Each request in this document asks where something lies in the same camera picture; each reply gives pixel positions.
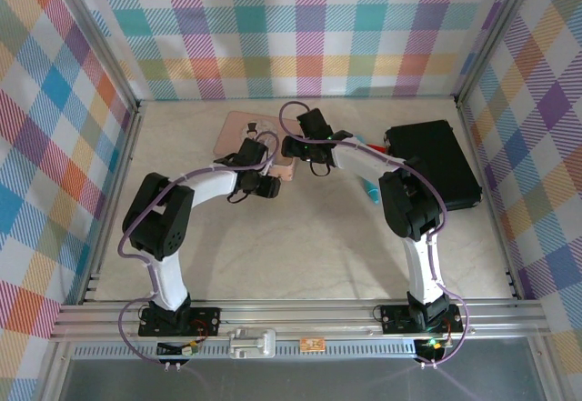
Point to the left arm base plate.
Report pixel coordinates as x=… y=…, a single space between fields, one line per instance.
x=204 y=319

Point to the teal marker pen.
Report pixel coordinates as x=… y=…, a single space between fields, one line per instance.
x=373 y=192

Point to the silver latch bracket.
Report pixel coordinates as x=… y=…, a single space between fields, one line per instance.
x=252 y=342

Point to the pink illustrated tin box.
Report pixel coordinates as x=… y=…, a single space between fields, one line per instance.
x=232 y=133

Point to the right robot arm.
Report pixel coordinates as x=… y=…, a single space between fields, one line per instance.
x=409 y=201

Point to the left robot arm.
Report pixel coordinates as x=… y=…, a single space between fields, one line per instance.
x=159 y=219

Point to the orange sticker label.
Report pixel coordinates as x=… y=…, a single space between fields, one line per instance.
x=312 y=344

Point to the aluminium mounting rail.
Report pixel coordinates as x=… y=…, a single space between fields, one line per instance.
x=295 y=319

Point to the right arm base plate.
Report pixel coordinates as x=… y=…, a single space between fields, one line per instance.
x=393 y=317

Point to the aluminium frame post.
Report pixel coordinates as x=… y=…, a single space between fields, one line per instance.
x=495 y=33
x=91 y=33

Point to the black hard case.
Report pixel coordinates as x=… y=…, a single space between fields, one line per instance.
x=441 y=160

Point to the red block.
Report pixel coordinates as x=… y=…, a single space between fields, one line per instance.
x=377 y=147

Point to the aluminium side rail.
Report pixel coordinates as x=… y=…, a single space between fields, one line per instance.
x=491 y=201
x=118 y=183

